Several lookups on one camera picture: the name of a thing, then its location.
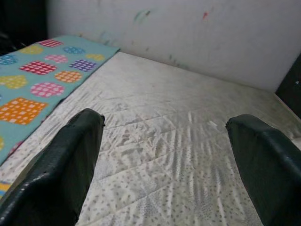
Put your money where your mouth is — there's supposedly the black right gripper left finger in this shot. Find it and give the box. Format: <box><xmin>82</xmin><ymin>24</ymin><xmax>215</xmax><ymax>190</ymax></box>
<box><xmin>0</xmin><ymin>108</ymin><xmax>105</xmax><ymax>226</ymax></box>

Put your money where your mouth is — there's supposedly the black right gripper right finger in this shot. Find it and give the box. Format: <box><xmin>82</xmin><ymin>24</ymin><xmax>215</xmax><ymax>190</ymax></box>
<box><xmin>225</xmin><ymin>114</ymin><xmax>301</xmax><ymax>226</ymax></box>

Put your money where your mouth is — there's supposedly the teal colourful patterned mat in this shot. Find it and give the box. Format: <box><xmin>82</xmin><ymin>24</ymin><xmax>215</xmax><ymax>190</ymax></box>
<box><xmin>0</xmin><ymin>35</ymin><xmax>121</xmax><ymax>165</ymax></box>

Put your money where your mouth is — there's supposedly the white quilted mattress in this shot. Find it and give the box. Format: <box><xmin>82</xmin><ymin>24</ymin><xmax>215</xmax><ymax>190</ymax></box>
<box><xmin>0</xmin><ymin>50</ymin><xmax>301</xmax><ymax>226</ymax></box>

